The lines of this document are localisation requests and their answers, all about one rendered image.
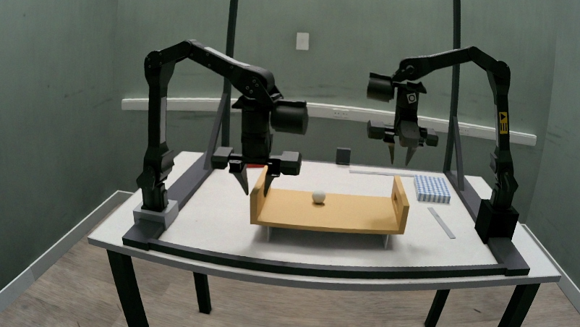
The dark grey metal frame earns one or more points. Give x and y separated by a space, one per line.
223 113

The tan wooden tray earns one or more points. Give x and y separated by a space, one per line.
293 209

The white ball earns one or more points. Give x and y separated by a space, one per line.
318 196

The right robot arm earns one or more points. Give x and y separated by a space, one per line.
288 116

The blue and white checkered box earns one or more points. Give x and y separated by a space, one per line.
431 189

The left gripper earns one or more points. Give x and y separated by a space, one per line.
377 130

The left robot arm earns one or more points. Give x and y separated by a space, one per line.
380 88

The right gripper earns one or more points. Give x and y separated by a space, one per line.
256 150

